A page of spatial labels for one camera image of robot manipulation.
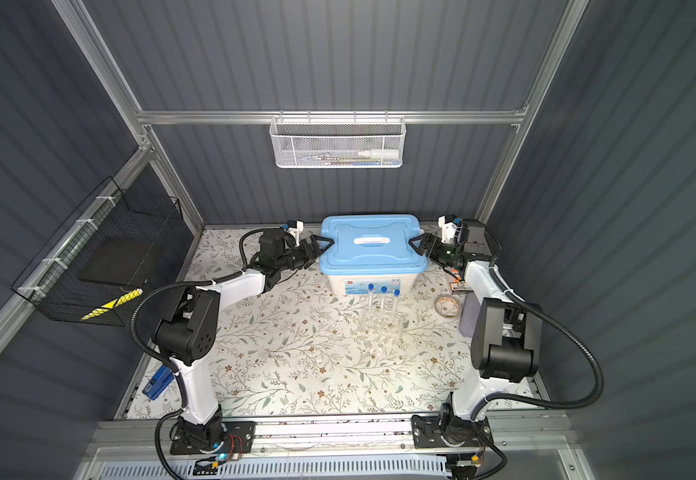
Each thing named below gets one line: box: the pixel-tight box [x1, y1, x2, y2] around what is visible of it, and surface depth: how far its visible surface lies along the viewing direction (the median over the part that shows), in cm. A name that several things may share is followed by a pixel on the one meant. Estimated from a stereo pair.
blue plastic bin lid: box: [320, 214, 428, 276], surface depth 93 cm
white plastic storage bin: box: [328, 274, 418, 296], surface depth 95 cm
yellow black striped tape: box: [81, 288, 144, 321], surface depth 68 cm
